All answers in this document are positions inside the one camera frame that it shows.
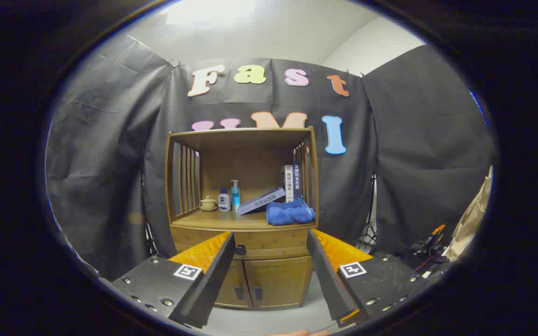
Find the beige cloth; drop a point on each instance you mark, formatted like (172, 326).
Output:
(472, 219)

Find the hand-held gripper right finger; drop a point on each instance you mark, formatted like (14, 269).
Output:
(332, 280)

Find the white bottle with blue cap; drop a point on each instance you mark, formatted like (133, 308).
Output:
(224, 203)

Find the cream lidded teacup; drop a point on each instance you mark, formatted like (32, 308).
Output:
(208, 204)

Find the white and grey book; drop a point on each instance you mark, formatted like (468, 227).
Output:
(288, 186)

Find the blue pump bottle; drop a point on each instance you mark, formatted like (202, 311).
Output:
(235, 198)

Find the wooden cabinet door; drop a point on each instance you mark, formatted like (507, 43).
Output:
(280, 280)
(236, 280)

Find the wooden cabinet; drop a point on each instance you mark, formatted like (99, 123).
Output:
(250, 158)

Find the pale blue book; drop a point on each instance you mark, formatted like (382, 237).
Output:
(260, 201)

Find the dark blue book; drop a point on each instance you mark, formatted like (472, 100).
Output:
(297, 179)

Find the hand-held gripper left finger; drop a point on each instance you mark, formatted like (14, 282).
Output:
(210, 280)

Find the wooden drawer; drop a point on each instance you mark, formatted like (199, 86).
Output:
(273, 242)

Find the black and orange gripper device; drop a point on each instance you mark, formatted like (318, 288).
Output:
(430, 243)

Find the blue towel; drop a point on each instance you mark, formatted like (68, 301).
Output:
(290, 213)

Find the wooden countertop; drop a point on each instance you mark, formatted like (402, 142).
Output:
(222, 219)

